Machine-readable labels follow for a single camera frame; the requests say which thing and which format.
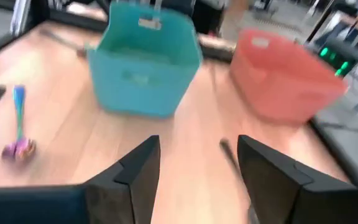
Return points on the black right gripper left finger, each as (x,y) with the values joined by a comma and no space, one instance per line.
(129,193)

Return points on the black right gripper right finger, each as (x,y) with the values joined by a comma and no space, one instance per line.
(272,186)

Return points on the black utensil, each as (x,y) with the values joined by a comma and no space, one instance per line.
(227,149)

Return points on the teal plastic bin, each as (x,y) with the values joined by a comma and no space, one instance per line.
(141,87)

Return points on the rainbow iridescent spoon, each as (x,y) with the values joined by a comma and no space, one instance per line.
(20,149)

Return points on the orange plastic bin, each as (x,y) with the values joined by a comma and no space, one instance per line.
(284,87)

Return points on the green-lit device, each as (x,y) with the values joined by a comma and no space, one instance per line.
(325,52)

